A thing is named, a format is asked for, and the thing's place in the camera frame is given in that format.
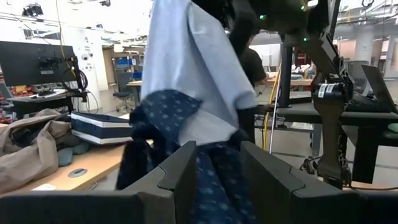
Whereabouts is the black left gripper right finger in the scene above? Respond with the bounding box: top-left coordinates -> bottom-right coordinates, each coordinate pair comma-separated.
241,141 -> 398,224

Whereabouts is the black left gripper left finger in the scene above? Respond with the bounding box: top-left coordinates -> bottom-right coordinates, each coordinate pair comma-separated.
0,141 -> 197,224

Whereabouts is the light blue shirt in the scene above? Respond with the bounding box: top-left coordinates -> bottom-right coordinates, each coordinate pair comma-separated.
140,0 -> 259,147

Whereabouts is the person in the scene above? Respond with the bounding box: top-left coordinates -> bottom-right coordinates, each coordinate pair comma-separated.
238,46 -> 269,88

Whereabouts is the navy white striped fabric bin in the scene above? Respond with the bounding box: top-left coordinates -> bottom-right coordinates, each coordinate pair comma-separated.
70,111 -> 134,146

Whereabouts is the grey round table grommet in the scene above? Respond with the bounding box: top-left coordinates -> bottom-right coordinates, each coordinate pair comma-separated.
67,168 -> 88,179

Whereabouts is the grey-green sock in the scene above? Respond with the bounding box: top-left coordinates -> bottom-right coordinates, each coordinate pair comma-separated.
72,141 -> 91,156
57,147 -> 74,167

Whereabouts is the dark office chair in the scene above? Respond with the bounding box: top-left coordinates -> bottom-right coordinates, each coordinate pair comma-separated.
112,72 -> 135,113

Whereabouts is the wooden desk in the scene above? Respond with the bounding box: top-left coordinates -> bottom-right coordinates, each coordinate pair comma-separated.
266,77 -> 313,88

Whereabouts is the white paper label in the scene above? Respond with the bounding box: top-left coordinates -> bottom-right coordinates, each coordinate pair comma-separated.
30,183 -> 58,192

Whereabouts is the grey mesh office chair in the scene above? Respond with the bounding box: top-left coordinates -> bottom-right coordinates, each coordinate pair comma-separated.
345,60 -> 371,96

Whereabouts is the dark open laptop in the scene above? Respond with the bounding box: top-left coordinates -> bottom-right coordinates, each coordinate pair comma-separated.
361,64 -> 398,113

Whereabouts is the beige garment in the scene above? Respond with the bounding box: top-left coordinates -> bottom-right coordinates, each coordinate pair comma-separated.
0,108 -> 73,194

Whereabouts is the dark computer desk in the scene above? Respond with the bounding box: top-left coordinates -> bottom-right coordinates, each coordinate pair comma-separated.
6,90 -> 90,121

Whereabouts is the black computer monitor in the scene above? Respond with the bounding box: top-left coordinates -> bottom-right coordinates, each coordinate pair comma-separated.
0,40 -> 78,87

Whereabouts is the white cable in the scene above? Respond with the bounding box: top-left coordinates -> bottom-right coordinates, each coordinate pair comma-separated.
268,93 -> 278,154

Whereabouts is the black frame post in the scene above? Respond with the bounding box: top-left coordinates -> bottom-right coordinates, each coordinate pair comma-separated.
279,42 -> 294,107

